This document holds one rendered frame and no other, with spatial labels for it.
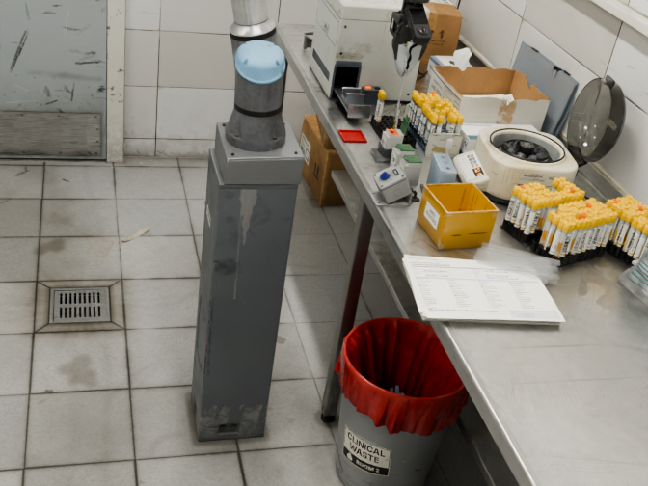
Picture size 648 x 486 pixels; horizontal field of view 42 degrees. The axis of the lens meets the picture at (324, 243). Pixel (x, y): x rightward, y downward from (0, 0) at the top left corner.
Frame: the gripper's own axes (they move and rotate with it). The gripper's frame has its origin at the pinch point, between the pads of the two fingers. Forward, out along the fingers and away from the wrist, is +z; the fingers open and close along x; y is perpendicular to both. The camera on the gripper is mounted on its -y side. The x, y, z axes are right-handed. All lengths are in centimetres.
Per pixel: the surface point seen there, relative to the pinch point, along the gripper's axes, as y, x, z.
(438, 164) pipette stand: -22.9, -4.0, 14.5
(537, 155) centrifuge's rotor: -18.8, -33.4, 13.9
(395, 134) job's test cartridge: -1.6, -0.3, 16.7
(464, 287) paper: -63, 3, 23
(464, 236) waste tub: -46, -3, 21
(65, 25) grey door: 164, 86, 48
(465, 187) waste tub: -32.8, -7.4, 15.5
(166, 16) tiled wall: 170, 44, 44
